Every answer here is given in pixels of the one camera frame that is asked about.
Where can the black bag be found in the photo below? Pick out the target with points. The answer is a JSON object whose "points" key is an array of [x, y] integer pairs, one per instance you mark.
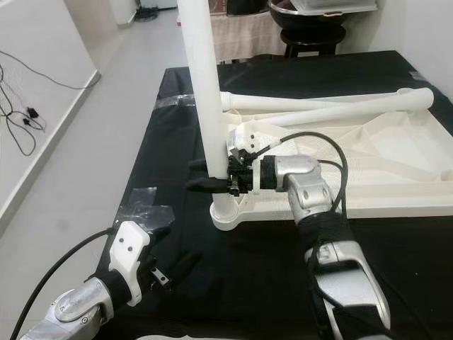
{"points": [[244, 6]]}

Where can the white plastic table top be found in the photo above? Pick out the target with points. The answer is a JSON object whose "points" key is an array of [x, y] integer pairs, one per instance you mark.
{"points": [[396, 159]]}

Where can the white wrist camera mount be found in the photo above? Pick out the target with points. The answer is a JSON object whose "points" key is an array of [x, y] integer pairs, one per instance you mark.
{"points": [[131, 251], [244, 138]]}

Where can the small black bundle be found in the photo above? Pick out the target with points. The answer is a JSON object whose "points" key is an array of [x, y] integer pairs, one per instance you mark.
{"points": [[148, 10]]}

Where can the beige tablecloth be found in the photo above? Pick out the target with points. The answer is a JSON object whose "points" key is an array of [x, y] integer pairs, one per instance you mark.
{"points": [[248, 39]]}

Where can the white plastic table leg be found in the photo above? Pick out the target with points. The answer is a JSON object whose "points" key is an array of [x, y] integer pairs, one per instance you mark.
{"points": [[347, 112], [202, 85], [269, 101]]}

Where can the clear plastic storage box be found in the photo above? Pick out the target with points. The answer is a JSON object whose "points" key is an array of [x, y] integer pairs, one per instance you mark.
{"points": [[333, 6]]}

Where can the black table cloth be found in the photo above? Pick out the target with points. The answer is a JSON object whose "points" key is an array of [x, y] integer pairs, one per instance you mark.
{"points": [[170, 163]]}

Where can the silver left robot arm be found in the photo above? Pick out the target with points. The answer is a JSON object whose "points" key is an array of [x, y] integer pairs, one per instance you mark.
{"points": [[85, 308]]}

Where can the black round stool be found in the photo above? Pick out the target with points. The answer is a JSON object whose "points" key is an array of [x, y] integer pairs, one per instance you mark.
{"points": [[310, 41]]}

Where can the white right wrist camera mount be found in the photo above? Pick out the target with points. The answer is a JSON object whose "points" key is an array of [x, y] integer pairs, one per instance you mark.
{"points": [[244, 138]]}

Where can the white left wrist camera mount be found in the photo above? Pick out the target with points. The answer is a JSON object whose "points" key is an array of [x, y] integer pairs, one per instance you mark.
{"points": [[131, 251]]}

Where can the black charger plug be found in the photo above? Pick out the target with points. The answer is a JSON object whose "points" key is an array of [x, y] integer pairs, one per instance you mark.
{"points": [[33, 112]]}

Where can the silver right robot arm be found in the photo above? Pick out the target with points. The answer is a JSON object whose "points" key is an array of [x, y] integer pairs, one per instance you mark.
{"points": [[301, 173]]}

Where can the clear tape strip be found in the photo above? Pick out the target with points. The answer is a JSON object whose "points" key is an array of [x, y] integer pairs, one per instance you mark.
{"points": [[175, 100]]}

